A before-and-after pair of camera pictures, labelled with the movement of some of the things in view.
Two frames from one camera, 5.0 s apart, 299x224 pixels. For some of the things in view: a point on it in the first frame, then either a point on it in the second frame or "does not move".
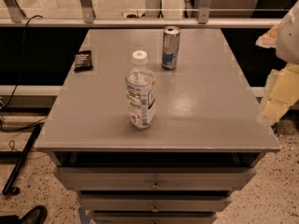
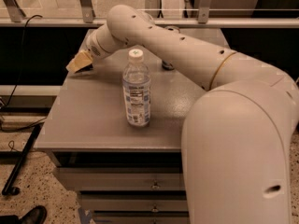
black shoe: (36, 215) does not move
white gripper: (290, 36) -> (94, 49)
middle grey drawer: (155, 202) does not move
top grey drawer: (156, 178) does not move
